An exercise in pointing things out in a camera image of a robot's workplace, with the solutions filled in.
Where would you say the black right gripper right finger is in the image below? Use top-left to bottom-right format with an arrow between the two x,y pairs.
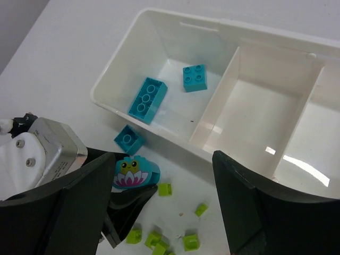
212,151 -> 339,254

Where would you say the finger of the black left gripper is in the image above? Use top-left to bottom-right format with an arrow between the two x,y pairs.
102,184 -> 158,248

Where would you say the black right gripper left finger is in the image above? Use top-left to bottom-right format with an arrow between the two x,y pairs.
1,152 -> 116,254

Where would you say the teal frog lotus brick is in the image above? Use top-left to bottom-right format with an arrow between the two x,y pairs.
113,155 -> 160,190

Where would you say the teal two-by-two brick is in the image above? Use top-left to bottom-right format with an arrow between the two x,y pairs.
114,125 -> 145,156

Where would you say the teal two-by-four brick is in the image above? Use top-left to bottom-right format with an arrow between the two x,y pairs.
128,77 -> 168,124

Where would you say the small teal slope brick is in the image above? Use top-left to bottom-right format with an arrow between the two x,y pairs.
183,64 -> 208,92

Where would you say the lime green arch brick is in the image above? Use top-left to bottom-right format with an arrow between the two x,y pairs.
126,228 -> 142,244

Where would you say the lime green small brick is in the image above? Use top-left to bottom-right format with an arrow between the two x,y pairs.
158,183 -> 172,197
182,234 -> 200,252
144,231 -> 162,250
194,202 -> 209,218
152,241 -> 169,255

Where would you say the white three-compartment plastic bin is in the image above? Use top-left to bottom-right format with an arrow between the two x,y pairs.
90,8 -> 339,198

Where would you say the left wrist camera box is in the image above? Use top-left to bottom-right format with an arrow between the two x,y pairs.
1,113 -> 88,200

